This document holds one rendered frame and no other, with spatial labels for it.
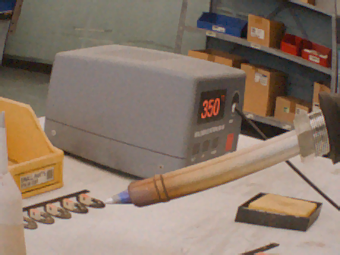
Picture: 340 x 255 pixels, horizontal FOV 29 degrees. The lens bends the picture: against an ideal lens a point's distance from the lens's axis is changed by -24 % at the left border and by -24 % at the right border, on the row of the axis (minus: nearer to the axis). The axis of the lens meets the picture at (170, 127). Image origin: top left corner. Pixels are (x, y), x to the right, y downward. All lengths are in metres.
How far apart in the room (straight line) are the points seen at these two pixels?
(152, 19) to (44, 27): 1.13
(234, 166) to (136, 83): 0.44
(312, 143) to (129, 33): 5.40
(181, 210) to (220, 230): 0.06
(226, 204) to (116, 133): 0.11
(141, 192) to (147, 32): 5.31
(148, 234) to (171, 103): 0.14
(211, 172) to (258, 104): 4.48
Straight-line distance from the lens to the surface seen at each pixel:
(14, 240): 0.41
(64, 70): 0.70
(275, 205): 0.61
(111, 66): 0.67
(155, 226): 0.57
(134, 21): 5.59
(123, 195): 0.23
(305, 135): 0.22
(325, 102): 0.22
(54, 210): 0.54
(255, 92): 4.71
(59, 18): 6.04
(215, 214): 0.62
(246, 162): 0.22
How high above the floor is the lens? 0.93
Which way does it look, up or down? 12 degrees down
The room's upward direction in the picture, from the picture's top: 9 degrees clockwise
